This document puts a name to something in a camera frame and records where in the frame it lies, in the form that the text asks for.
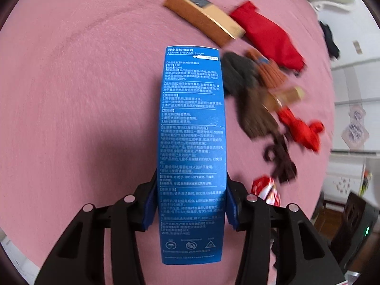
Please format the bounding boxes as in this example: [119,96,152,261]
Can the brown wooden cabinet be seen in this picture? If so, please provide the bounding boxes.
[310,196,351,245]

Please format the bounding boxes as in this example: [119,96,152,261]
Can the crumpled red cloth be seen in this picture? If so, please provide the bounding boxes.
[277,107,326,152]

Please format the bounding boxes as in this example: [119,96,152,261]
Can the white wall shelf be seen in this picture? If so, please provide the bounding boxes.
[322,151,380,198]

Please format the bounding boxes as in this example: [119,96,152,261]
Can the orange-brown knit cloth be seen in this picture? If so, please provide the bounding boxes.
[245,49,288,90]

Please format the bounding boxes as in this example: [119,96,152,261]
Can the pink bed sheet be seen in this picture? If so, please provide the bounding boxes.
[0,0,336,285]

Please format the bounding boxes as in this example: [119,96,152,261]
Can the colourful items on shelf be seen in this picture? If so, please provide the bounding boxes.
[359,171,373,197]

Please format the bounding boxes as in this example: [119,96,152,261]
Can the blue printed carton box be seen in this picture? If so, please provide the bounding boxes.
[156,47,228,265]

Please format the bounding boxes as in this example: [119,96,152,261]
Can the brown fabric piece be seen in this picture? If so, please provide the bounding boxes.
[236,85,281,139]

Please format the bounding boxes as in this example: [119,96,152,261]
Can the white wardrobe with floral decal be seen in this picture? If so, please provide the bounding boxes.
[329,62,380,155]

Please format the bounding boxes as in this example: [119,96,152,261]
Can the red and white snack wrapper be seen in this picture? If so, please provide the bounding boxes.
[251,176,281,207]

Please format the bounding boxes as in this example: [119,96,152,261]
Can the dark brown curly cord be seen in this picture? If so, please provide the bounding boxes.
[263,131,297,184]

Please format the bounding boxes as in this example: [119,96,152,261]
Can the dark grey knit cloth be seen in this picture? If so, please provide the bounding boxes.
[221,52,262,96]

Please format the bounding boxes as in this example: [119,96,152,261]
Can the black cloth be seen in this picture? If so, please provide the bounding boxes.
[319,21,341,60]

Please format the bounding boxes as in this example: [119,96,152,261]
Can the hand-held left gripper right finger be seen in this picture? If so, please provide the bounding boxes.
[226,175,348,285]

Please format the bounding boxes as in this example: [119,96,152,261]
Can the red fabric pouch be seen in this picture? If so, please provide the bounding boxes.
[229,1,306,76]

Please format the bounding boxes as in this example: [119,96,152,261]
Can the small tan box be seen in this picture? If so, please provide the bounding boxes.
[267,86,306,112]

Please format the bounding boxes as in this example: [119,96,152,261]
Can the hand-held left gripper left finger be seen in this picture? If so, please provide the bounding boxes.
[34,169,158,285]

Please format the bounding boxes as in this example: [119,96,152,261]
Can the long tan cardboard box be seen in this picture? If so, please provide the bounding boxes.
[163,0,246,47]

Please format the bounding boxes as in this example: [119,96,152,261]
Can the black device with green light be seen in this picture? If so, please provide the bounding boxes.
[329,192,376,274]

